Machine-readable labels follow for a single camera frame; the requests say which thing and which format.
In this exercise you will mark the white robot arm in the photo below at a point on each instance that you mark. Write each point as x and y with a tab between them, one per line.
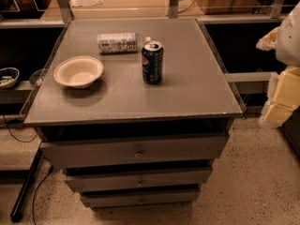
288	39

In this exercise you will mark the small blue patterned bowl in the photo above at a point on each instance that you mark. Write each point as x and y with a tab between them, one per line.
8	77

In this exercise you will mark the white paper bowl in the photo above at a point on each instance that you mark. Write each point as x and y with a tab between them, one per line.
78	72

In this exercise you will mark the grey side shelf beam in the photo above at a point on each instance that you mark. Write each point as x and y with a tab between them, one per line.
250	82

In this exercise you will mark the clear plastic water bottle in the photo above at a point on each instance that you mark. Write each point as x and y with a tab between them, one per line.
128	42

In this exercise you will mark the blue pepsi can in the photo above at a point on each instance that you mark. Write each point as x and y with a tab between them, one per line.
152	61

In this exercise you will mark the black metal floor bar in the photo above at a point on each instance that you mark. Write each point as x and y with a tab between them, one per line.
16	213

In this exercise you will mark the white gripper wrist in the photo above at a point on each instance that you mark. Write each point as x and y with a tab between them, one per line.
290	44

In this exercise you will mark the grey top drawer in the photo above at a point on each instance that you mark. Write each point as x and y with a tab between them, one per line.
64	155

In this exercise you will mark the grey bottom drawer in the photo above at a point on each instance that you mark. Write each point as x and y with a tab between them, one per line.
182	195

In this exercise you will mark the grey drawer cabinet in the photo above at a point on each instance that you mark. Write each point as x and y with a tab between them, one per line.
193	99

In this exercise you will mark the grey drawer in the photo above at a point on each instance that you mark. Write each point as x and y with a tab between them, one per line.
140	179
182	195
64	155

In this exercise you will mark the grey middle drawer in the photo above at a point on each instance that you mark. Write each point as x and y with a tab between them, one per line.
140	179

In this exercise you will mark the dark round dish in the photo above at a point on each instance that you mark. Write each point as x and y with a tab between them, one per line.
38	77

